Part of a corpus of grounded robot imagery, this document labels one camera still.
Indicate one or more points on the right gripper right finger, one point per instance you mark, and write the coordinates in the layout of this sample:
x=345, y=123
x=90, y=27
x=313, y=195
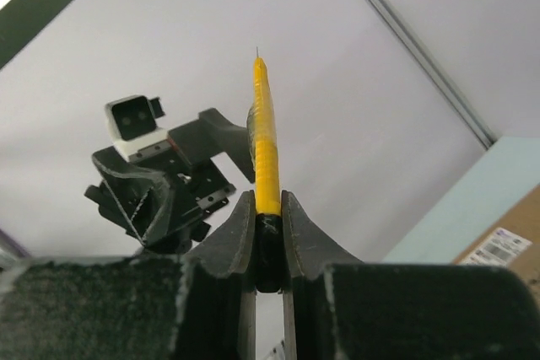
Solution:
x=339, y=307

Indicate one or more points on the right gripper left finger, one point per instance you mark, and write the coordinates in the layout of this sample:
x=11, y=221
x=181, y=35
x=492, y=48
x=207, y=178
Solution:
x=200, y=305

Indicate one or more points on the brown cardboard express box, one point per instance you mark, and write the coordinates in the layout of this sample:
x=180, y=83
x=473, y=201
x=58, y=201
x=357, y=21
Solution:
x=512, y=242

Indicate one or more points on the left aluminium frame post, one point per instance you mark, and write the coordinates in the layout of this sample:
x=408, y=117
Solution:
x=437, y=75

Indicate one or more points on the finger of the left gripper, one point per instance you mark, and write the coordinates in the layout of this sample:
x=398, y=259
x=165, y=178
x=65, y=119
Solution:
x=133, y=195
x=209, y=135

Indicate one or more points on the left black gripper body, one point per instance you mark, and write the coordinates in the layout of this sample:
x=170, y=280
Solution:
x=195, y=195

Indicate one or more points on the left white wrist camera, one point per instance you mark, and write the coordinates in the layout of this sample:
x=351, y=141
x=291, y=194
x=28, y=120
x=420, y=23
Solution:
x=131, y=123

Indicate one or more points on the yellow utility knife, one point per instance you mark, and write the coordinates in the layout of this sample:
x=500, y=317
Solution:
x=264, y=156

